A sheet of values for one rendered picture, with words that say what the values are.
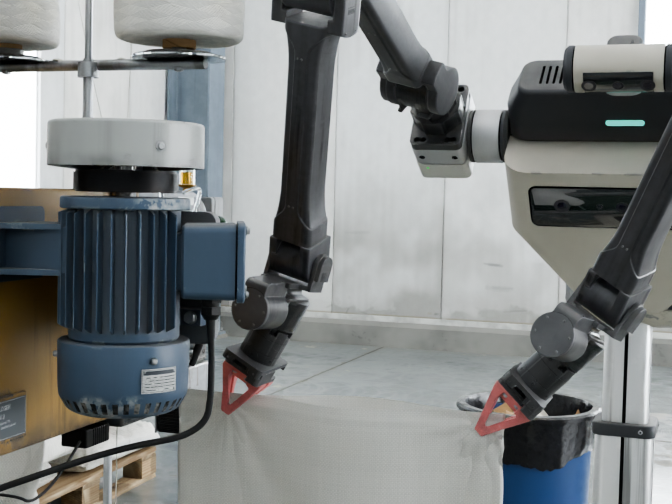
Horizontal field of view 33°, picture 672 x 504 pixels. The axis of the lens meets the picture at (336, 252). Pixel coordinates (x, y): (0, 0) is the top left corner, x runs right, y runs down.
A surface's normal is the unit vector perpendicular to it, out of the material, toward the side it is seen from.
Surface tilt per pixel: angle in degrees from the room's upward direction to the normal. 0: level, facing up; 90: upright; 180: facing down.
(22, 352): 90
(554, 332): 77
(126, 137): 90
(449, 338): 90
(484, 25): 90
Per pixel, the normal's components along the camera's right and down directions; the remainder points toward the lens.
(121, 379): 0.18, 0.09
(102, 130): -0.11, 0.05
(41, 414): 0.94, 0.04
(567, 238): -0.26, 0.67
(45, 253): -0.33, 0.04
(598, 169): -0.19, -0.74
